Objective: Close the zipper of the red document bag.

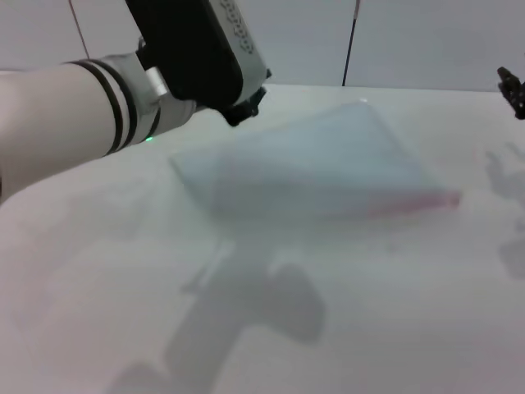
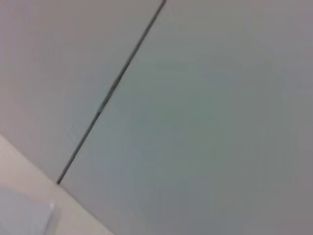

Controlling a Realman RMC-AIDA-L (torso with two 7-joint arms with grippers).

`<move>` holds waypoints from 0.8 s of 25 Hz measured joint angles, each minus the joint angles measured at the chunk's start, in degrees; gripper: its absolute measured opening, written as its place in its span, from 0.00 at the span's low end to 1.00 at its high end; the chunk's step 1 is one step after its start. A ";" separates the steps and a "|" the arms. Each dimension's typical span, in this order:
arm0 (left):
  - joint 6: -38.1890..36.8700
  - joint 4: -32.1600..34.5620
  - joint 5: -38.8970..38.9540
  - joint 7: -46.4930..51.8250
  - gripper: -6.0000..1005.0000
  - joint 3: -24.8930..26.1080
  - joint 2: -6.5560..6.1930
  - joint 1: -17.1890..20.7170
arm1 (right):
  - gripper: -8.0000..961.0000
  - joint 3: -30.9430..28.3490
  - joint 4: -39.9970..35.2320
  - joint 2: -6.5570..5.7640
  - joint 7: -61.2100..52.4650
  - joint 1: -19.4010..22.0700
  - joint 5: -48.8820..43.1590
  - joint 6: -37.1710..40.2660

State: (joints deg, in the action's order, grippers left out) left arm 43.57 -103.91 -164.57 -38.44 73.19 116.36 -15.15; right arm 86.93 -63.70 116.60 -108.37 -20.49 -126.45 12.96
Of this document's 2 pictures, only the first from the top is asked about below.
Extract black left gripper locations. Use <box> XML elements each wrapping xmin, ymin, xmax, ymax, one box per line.
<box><xmin>220</xmin><ymin>85</ymin><xmax>268</xmax><ymax>128</ymax></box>

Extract transparent document bag red zipper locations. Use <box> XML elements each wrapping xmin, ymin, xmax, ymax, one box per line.
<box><xmin>169</xmin><ymin>101</ymin><xmax>463</xmax><ymax>226</ymax></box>

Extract thin black rod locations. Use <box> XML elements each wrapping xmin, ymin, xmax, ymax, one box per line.
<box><xmin>341</xmin><ymin>0</ymin><xmax>363</xmax><ymax>87</ymax></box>

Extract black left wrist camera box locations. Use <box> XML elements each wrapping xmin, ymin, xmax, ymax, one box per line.
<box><xmin>125</xmin><ymin>0</ymin><xmax>272</xmax><ymax>112</ymax></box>

